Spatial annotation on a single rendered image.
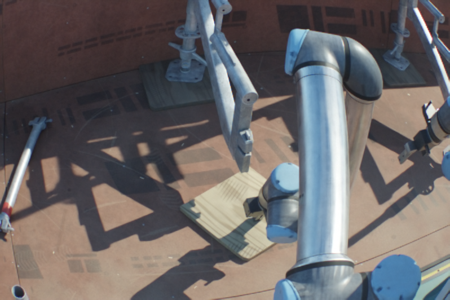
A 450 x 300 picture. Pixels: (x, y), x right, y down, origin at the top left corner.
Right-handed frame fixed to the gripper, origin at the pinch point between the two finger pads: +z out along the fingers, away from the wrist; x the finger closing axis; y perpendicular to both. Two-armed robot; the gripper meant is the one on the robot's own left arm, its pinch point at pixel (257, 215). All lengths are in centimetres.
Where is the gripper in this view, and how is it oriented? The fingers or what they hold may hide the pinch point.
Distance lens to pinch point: 223.0
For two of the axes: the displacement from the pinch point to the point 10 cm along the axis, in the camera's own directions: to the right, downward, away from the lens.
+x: -9.5, 1.4, -2.9
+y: -2.4, -9.1, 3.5
